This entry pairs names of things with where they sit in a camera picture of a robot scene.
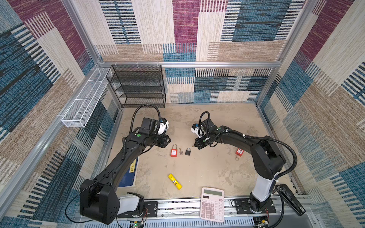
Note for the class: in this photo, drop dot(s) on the white wire mesh basket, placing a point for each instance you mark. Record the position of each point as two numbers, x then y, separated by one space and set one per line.
86 101

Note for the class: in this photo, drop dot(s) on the blue notebook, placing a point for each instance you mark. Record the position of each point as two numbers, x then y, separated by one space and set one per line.
128 179

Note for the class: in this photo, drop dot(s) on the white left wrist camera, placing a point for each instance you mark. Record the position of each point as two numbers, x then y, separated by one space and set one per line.
164 126

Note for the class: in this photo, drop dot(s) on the small black padlock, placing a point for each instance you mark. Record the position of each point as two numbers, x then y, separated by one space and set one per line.
188 152

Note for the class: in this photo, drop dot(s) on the black wire shelf rack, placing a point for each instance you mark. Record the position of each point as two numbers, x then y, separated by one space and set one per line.
135 85

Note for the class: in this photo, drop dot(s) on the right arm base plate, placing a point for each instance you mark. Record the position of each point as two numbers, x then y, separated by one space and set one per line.
248 206

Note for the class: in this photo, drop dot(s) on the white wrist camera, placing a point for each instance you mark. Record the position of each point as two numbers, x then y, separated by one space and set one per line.
196 129
164 126

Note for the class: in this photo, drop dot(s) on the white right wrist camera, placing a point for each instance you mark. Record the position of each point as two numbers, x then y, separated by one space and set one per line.
196 129

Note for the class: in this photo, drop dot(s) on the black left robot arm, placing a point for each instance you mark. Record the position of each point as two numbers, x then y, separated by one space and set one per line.
97 197

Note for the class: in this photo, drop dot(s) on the red padlock with key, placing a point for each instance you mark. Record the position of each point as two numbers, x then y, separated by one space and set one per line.
174 151

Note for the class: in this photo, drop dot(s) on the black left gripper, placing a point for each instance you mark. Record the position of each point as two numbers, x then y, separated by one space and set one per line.
163 142

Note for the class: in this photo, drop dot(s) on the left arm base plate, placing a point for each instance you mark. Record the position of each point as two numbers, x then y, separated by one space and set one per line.
150 210

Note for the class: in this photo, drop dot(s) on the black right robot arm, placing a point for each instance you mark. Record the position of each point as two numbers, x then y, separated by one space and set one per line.
267 158

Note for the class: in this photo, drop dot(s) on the yellow glue stick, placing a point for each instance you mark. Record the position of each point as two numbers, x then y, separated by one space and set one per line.
174 181

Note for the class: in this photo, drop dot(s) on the pink calculator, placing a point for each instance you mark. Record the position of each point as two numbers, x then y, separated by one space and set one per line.
212 205

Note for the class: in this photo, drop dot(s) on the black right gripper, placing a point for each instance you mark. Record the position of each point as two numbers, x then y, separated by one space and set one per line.
199 145

